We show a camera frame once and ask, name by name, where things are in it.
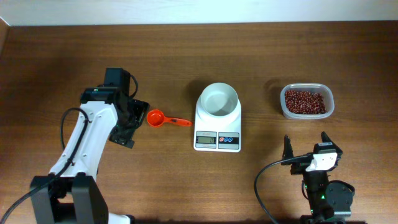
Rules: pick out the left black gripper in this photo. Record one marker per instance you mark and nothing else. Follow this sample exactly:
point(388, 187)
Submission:
point(125, 135)

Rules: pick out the white digital kitchen scale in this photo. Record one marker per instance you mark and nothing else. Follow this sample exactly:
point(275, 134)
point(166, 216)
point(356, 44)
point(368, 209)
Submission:
point(217, 134)

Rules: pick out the clear plastic container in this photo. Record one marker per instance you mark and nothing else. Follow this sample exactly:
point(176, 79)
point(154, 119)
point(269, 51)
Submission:
point(314, 88)

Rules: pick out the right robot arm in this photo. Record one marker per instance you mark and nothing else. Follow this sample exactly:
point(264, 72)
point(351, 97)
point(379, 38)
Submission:
point(329, 200)

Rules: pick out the red beans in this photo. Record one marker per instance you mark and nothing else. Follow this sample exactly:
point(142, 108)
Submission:
point(304, 102)

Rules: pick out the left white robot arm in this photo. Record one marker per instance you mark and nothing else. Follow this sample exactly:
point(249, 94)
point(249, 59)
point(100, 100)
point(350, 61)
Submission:
point(69, 193)

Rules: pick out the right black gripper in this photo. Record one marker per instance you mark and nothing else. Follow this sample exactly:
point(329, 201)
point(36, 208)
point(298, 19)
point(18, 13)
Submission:
point(300, 167)

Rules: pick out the orange measuring scoop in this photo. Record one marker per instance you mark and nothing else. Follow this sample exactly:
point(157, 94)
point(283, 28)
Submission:
point(156, 119)

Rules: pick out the white round bowl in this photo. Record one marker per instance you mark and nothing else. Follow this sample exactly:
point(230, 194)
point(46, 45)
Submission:
point(219, 99)

